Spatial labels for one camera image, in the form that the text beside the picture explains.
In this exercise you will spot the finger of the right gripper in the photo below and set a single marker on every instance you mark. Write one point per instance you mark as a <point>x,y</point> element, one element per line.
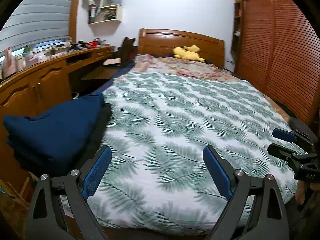
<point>284,135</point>
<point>284,154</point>

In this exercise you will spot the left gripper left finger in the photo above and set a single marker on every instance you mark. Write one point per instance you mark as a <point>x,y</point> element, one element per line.
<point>46,217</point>

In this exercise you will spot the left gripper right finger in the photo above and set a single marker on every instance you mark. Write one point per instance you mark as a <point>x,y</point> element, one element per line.
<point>267,218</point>

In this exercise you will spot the navy blue suit jacket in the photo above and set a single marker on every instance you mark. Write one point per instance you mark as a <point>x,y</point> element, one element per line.
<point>61,131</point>

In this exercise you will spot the person right hand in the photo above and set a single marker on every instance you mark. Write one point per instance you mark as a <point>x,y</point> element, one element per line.
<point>301,190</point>

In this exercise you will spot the black folded garment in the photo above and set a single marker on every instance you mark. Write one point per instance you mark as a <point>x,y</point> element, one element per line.
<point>38,163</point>

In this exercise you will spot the red louvered wardrobe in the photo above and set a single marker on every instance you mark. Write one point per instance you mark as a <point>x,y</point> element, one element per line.
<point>279,54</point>

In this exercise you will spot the green leaf pattern bedspread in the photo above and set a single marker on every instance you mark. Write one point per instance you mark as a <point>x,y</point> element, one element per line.
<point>160,125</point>

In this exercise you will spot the yellow plush toy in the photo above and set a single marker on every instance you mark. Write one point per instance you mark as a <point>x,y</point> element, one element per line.
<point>188,53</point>

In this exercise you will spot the grey waste bin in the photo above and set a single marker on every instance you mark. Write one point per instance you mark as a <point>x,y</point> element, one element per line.
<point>75,95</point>

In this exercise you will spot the long wooden desk cabinet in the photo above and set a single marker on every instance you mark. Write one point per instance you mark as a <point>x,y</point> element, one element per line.
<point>33,92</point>

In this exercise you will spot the wooden bed headboard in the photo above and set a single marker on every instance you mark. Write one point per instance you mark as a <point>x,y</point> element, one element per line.
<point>161,42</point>

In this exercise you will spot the pink bag on desk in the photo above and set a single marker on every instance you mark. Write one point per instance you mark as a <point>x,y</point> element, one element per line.
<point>9,64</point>

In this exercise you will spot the floral pink quilt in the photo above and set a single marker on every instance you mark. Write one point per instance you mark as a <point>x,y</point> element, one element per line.
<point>172,66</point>

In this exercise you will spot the dark wooden chair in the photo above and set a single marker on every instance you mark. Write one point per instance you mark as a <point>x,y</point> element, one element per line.
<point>126,50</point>

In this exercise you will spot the grey window blind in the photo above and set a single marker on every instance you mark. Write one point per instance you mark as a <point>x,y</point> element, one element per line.
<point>34,22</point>

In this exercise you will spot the white wall shelf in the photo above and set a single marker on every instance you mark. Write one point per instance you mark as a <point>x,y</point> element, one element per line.
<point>101,11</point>

